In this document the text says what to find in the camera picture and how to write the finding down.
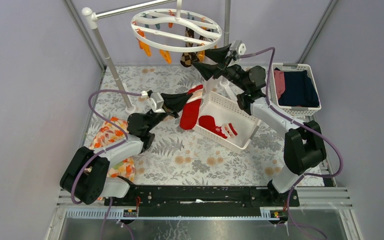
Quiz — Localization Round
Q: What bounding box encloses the red snowflake sock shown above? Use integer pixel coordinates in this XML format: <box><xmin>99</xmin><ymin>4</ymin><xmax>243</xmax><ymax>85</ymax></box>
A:
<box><xmin>179</xmin><ymin>84</ymin><xmax>204</xmax><ymax>130</ymax></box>

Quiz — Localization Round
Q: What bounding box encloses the white round clip hanger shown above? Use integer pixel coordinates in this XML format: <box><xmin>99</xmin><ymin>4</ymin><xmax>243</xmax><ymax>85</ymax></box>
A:
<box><xmin>130</xmin><ymin>0</ymin><xmax>224</xmax><ymax>53</ymax></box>

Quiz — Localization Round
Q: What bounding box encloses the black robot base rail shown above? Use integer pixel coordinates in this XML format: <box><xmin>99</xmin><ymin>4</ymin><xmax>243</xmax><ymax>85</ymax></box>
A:
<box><xmin>112</xmin><ymin>185</ymin><xmax>300</xmax><ymax>218</ymax></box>

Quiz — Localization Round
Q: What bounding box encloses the navy garment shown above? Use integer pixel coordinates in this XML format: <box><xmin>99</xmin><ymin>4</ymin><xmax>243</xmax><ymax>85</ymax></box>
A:
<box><xmin>278</xmin><ymin>70</ymin><xmax>320</xmax><ymax>108</ymax></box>

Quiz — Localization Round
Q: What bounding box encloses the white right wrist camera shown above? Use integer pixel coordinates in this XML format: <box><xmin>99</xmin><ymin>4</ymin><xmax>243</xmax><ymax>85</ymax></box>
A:
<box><xmin>229</xmin><ymin>40</ymin><xmax>247</xmax><ymax>61</ymax></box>

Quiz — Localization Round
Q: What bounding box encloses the grey horizontal rack bar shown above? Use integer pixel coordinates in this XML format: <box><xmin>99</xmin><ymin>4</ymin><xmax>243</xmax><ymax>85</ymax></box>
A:
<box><xmin>94</xmin><ymin>0</ymin><xmax>175</xmax><ymax>20</ymax></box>

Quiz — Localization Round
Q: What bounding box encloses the white perforated sock basket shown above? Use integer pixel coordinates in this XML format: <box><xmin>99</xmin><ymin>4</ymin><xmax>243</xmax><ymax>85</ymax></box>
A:
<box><xmin>193</xmin><ymin>92</ymin><xmax>261</xmax><ymax>153</ymax></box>

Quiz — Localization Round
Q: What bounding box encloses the floral grey tablecloth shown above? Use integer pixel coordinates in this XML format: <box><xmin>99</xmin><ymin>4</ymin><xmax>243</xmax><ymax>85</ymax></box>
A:
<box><xmin>68</xmin><ymin>64</ymin><xmax>325</xmax><ymax>187</ymax></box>

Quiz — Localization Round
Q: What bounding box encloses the pink garment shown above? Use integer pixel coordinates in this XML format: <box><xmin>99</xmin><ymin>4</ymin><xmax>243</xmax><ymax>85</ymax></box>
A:
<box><xmin>273</xmin><ymin>68</ymin><xmax>286</xmax><ymax>100</ymax></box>

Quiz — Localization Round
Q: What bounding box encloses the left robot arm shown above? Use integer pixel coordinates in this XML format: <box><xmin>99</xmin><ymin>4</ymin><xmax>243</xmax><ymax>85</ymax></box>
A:
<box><xmin>59</xmin><ymin>90</ymin><xmax>193</xmax><ymax>206</ymax></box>

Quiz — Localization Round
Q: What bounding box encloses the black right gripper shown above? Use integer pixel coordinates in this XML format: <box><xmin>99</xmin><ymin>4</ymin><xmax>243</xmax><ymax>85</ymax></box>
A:
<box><xmin>191</xmin><ymin>44</ymin><xmax>248</xmax><ymax>93</ymax></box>

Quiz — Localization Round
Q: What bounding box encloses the orange clip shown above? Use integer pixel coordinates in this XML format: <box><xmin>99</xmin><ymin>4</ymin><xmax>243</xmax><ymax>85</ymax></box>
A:
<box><xmin>196</xmin><ymin>50</ymin><xmax>206</xmax><ymax>63</ymax></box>
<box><xmin>136</xmin><ymin>29</ymin><xmax>152</xmax><ymax>57</ymax></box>
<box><xmin>159</xmin><ymin>49</ymin><xmax>172</xmax><ymax>65</ymax></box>

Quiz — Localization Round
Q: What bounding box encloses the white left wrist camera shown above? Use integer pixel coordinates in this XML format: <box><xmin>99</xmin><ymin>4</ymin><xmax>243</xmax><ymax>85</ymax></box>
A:
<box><xmin>141</xmin><ymin>90</ymin><xmax>165</xmax><ymax>113</ymax></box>

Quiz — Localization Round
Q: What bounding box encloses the floral orange cloth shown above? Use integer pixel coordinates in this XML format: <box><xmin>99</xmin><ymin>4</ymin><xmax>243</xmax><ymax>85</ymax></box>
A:
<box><xmin>88</xmin><ymin>121</ymin><xmax>136</xmax><ymax>182</ymax></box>

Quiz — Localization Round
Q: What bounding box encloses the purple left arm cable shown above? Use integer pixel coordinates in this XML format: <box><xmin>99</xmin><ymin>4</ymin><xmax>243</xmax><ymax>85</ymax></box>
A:
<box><xmin>70</xmin><ymin>89</ymin><xmax>144</xmax><ymax>206</ymax></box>

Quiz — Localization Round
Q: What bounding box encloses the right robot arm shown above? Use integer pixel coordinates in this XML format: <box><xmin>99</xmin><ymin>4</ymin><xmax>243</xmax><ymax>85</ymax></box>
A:
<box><xmin>192</xmin><ymin>45</ymin><xmax>327</xmax><ymax>206</ymax></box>

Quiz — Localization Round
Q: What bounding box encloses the white basket with clothes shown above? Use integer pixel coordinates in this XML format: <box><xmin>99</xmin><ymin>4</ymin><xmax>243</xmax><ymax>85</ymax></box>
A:
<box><xmin>269</xmin><ymin>63</ymin><xmax>322</xmax><ymax>116</ymax></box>

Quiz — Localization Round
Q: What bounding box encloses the grey left rack pole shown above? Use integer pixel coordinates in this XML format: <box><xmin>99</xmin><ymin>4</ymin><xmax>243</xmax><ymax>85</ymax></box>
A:
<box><xmin>81</xmin><ymin>7</ymin><xmax>127</xmax><ymax>92</ymax></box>

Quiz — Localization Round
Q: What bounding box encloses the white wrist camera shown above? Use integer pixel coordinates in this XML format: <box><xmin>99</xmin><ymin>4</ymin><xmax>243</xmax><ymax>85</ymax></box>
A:
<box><xmin>141</xmin><ymin>90</ymin><xmax>165</xmax><ymax>113</ymax></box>
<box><xmin>229</xmin><ymin>40</ymin><xmax>247</xmax><ymax>61</ymax></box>

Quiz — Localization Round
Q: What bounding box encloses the white rack right foot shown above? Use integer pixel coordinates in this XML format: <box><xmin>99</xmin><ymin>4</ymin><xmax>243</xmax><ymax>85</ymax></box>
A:
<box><xmin>219</xmin><ymin>77</ymin><xmax>237</xmax><ymax>102</ymax></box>

